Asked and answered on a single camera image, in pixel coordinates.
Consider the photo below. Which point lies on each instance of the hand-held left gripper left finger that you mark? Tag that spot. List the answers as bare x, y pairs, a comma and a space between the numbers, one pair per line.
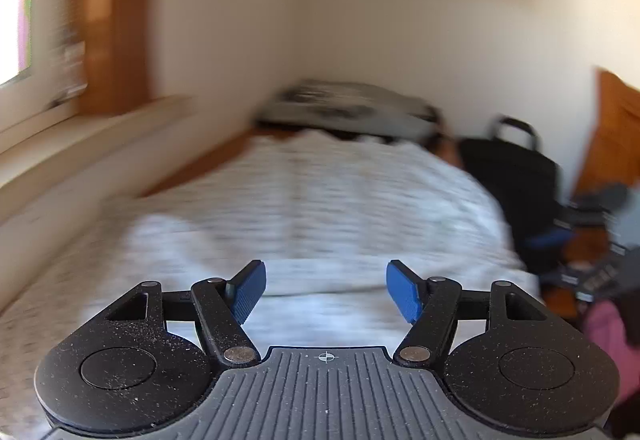
247, 290

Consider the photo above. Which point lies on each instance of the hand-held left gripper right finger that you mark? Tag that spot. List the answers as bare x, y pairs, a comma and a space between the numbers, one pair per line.
402, 290

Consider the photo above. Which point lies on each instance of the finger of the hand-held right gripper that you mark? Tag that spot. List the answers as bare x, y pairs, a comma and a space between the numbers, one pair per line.
550, 240
570, 277

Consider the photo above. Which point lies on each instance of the white checker-patterned garment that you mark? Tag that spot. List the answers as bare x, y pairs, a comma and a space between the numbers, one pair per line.
325, 210

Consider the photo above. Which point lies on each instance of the black bag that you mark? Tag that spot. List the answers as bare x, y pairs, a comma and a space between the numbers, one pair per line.
520, 185

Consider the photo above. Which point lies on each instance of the pink cloth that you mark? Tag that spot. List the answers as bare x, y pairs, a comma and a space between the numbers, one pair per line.
605, 330

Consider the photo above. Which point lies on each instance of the wooden door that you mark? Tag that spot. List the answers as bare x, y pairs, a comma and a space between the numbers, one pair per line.
615, 135

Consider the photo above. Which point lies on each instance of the grey printed sweatshirt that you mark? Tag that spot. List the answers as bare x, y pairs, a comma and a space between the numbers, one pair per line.
350, 107

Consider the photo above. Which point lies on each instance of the beige window sill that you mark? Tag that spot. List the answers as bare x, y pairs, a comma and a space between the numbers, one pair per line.
75, 145

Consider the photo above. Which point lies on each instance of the wooden window frame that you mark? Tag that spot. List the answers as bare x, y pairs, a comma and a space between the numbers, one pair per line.
117, 10

